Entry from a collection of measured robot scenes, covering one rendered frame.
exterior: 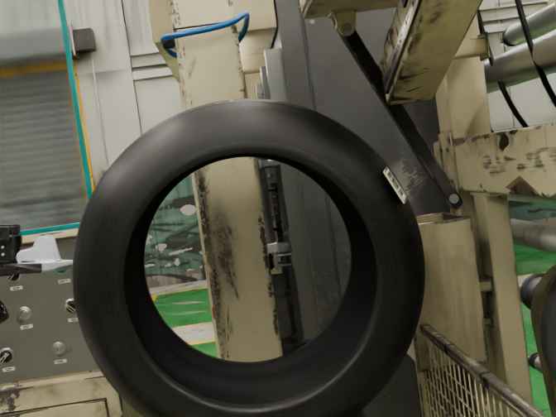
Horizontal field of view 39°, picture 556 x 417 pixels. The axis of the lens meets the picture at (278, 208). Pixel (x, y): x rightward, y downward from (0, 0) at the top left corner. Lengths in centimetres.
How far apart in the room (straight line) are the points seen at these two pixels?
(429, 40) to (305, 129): 26
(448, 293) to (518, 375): 23
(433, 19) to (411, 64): 16
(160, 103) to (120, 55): 81
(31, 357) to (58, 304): 15
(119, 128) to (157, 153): 934
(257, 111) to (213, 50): 41
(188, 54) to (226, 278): 46
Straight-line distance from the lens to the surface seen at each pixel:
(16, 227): 139
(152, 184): 122
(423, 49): 136
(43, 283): 206
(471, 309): 164
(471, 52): 151
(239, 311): 164
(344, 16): 159
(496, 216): 165
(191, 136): 122
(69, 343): 208
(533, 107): 1132
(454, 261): 161
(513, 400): 112
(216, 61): 163
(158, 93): 1061
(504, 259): 166
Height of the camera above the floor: 135
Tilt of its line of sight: 3 degrees down
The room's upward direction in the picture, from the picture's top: 8 degrees counter-clockwise
